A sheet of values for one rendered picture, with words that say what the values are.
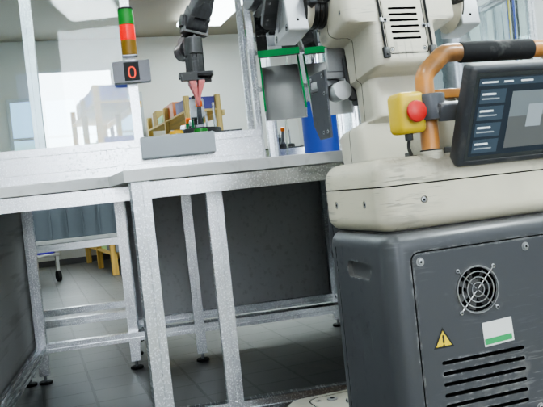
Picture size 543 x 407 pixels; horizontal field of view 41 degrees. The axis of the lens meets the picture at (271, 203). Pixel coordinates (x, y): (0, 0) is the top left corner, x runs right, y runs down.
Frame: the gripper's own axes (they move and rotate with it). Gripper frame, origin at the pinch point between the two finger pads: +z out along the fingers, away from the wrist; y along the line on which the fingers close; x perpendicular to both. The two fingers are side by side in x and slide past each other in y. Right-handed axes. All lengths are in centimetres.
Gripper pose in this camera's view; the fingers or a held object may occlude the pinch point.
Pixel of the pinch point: (198, 102)
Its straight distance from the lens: 224.0
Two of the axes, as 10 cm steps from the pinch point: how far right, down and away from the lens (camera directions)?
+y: -9.8, 0.9, -1.7
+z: 0.9, 10.0, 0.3
